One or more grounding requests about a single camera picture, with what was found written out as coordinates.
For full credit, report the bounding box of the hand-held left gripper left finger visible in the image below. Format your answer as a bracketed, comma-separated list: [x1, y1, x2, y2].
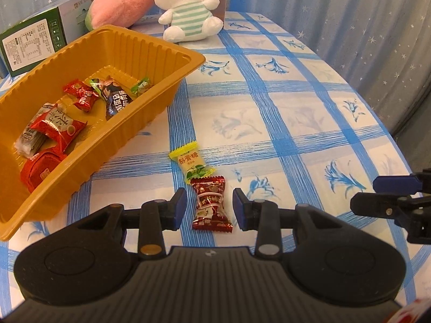
[65, 187, 187, 259]

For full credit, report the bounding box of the small red candy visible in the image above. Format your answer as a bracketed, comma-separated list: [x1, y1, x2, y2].
[73, 87, 100, 112]
[62, 79, 85, 97]

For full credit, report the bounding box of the white rabbit plush toy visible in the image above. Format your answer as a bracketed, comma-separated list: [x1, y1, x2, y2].
[153, 0, 224, 44]

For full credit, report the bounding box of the black sausage snack packet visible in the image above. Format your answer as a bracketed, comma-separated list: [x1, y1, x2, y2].
[88, 76, 133, 119]

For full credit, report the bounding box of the red patterned candy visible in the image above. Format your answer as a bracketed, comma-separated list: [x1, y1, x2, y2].
[190, 175, 234, 233]

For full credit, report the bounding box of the pink peach plush toy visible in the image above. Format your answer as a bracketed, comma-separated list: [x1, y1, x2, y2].
[84, 0, 162, 31]

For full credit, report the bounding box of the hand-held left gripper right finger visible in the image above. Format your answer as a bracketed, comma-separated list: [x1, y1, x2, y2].
[233, 187, 357, 259]

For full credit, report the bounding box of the green white carton box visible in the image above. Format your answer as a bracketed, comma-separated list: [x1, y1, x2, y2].
[0, 0, 96, 77]

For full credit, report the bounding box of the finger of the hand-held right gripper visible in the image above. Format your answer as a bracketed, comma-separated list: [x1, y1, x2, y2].
[373, 172, 425, 194]
[350, 192, 413, 226]

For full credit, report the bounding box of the yellow green candy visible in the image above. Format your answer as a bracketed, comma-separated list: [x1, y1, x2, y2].
[169, 141, 218, 185]

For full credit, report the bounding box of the red square snack packet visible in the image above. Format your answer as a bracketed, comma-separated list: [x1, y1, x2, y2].
[19, 151, 68, 194]

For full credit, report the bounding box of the silver snack packet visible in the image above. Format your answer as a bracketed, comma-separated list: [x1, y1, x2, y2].
[14, 104, 58, 158]

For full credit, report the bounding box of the blue starred curtain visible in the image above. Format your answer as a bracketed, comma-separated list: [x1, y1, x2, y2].
[0, 0, 431, 135]

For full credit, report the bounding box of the red white cloth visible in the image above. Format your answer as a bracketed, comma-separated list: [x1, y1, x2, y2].
[384, 297, 431, 323]

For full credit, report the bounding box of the red white-print snack packet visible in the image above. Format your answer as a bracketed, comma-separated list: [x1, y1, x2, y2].
[30, 108, 88, 153]

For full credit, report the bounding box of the orange plastic tray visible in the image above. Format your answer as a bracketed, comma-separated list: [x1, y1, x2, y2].
[0, 24, 207, 242]

